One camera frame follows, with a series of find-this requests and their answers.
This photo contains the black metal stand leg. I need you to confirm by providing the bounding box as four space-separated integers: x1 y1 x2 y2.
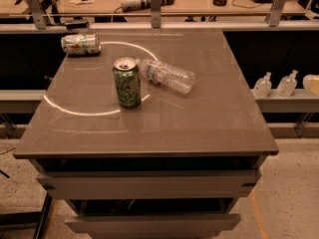
0 194 53 239

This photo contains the right sanitizer pump bottle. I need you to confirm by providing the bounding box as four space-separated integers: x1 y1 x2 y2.
276 70 298 97

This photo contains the cabinet drawer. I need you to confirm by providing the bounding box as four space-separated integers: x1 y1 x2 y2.
38 169 261 200
65 214 241 239

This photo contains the middle metal bracket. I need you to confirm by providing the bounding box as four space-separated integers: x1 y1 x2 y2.
151 0 160 28

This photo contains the left metal bracket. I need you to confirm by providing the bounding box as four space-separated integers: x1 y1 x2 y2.
25 0 48 30

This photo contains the clear plastic water bottle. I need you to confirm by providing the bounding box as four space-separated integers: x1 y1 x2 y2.
137 59 195 95

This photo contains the metal bracket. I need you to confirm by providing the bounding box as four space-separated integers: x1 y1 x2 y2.
151 0 160 28
25 0 48 30
265 0 287 27

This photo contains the lower cabinet drawer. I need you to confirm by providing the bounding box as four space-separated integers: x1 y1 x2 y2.
65 214 241 239

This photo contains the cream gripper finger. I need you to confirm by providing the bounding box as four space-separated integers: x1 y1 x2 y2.
302 75 319 96

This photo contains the upper cabinet drawer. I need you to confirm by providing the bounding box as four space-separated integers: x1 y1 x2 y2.
38 169 261 200

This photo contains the sanitizer pump bottle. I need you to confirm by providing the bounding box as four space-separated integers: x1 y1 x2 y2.
253 72 272 99
276 70 298 97

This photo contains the grey drawer cabinet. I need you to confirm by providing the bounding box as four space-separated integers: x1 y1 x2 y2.
12 28 280 239

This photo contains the white lying soda can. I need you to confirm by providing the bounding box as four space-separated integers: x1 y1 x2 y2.
61 34 101 55

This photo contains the green upright soda can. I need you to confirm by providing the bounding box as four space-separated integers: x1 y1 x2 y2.
113 57 142 109

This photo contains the left sanitizer pump bottle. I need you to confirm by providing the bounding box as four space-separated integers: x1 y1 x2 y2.
253 72 272 99

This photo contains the right metal bracket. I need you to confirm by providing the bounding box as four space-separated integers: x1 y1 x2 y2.
265 0 287 27

